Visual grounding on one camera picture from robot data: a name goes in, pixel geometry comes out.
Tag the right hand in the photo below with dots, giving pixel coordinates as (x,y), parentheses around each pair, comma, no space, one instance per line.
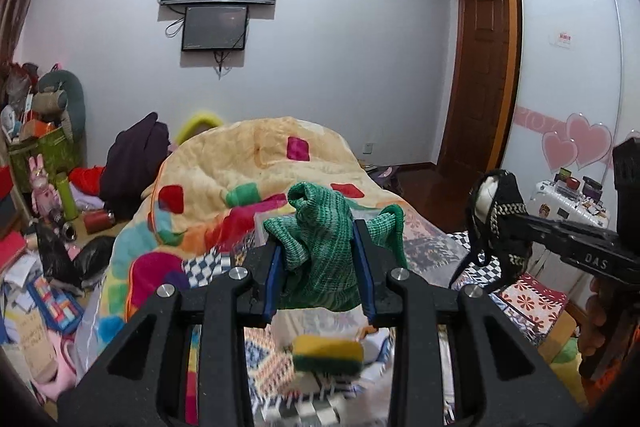
(591,336)

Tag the colourful patchwork blanket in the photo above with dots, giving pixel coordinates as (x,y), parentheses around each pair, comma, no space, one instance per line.
(207,193)

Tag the brown wooden door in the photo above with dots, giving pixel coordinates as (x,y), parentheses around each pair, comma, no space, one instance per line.
(477,90)

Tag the dark purple garment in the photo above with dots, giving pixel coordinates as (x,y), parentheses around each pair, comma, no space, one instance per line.
(132,165)

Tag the patterned bed sheet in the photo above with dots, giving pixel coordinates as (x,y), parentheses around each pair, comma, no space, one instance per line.
(280,394)

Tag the grey neck pillow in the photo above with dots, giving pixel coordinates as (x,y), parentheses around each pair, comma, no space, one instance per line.
(60,97)

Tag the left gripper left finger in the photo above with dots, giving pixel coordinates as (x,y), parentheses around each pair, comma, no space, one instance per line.
(274,279)

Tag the black knitted pouch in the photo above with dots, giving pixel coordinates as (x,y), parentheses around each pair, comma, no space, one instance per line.
(494,202)

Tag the white suitcase with stickers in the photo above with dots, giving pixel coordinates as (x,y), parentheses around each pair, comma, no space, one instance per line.
(553,200)

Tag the pink rabbit plush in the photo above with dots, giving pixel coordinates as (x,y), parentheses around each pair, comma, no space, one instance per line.
(45,198)

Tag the white wardrobe sliding door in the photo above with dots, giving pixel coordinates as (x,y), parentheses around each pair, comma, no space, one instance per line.
(578,90)

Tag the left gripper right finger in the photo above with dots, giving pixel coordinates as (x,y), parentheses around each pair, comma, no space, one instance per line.
(360,243)

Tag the small wall monitor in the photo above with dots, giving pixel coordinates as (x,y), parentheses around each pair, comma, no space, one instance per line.
(215,28)

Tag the green cardboard box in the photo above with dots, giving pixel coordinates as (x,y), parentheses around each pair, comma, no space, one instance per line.
(58,152)

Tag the yellow fluffy item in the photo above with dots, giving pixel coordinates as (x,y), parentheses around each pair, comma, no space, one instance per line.
(196,124)

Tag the green thermos bottle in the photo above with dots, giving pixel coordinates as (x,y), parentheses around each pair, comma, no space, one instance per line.
(62,184)

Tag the green knitted cloth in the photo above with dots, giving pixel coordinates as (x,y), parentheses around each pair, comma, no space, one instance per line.
(317,241)

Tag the yellow green sponge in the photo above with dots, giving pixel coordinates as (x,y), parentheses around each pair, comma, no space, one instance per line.
(327,355)

